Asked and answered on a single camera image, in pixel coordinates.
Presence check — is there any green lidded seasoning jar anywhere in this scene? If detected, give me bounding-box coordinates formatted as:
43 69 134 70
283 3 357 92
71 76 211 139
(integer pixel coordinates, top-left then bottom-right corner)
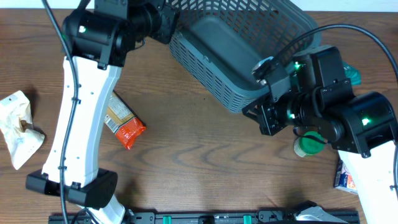
294 131 325 157

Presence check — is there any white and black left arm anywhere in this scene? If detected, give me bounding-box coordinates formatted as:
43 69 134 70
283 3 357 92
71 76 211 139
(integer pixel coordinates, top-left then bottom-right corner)
25 1 180 223

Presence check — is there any green Nescafe coffee bag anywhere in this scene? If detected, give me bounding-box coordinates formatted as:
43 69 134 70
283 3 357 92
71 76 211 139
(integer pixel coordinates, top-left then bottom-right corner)
343 62 361 86

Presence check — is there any grey plastic lattice basket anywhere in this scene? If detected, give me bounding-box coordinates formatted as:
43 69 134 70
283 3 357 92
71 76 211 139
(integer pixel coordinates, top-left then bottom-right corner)
169 0 318 113

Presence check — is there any multicolour tissue pack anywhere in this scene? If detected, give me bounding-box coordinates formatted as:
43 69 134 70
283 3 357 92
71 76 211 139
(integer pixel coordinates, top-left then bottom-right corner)
333 159 358 195

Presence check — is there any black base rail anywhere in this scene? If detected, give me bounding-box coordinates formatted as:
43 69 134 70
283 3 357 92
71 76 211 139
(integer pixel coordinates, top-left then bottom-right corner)
48 208 361 224

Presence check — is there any orange spaghetti packet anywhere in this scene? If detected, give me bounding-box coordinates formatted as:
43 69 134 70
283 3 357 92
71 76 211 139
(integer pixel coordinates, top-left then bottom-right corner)
104 91 146 150

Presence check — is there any crumpled white paper bag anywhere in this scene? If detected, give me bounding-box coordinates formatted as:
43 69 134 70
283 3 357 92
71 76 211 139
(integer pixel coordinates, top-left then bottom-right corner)
1 90 45 170

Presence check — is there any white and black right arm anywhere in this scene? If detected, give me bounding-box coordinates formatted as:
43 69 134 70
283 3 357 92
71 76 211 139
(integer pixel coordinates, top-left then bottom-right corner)
243 45 397 223

